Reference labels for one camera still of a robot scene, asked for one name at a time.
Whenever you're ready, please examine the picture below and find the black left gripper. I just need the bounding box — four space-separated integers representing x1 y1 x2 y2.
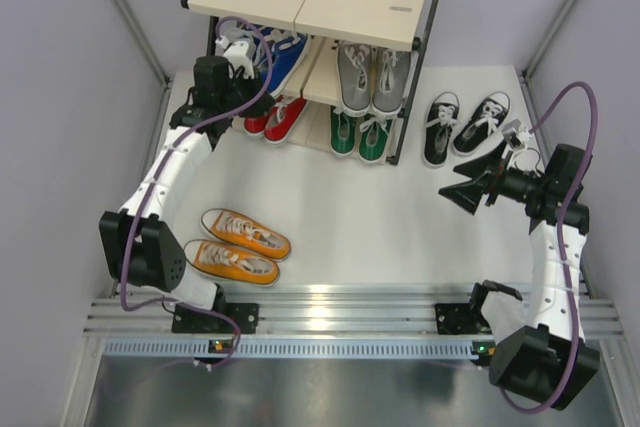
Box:
219 69 275 120

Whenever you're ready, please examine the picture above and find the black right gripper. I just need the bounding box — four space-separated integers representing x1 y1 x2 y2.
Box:
440 139 549 215

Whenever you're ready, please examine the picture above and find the red sneaker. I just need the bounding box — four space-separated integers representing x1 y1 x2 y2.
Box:
243 114 271 137
264 96 307 145

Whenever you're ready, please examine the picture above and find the black sneaker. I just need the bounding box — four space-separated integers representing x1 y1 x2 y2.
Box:
452 91 511 157
423 92 460 168

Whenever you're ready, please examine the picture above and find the green sneaker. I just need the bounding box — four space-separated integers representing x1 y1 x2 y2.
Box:
330 107 357 157
358 115 393 164

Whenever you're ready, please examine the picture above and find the grey sneaker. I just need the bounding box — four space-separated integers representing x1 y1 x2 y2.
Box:
372 48 411 118
336 42 372 117

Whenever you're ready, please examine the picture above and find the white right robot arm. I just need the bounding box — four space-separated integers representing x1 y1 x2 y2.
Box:
439 142 600 410

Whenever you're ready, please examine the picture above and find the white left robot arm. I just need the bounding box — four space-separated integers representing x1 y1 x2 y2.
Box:
99 54 273 333

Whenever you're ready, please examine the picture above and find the beige three-tier shoe shelf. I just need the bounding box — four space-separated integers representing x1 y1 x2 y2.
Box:
181 0 439 165

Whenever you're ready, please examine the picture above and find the orange sneaker upper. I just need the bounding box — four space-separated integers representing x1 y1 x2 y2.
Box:
200 208 292 261

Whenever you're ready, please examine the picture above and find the orange sneaker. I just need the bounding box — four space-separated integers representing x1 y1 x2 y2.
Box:
184 240 280 286
200 208 292 261

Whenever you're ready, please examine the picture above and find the orange sneaker lower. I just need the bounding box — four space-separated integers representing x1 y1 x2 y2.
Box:
184 240 280 286

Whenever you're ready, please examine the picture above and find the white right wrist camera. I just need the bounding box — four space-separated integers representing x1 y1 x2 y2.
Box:
501 119 533 152

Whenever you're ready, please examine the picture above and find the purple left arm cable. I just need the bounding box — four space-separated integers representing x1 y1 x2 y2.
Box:
119 15 275 366

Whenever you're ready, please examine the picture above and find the aluminium mounting rail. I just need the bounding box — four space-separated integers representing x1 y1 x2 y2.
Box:
82 281 625 363

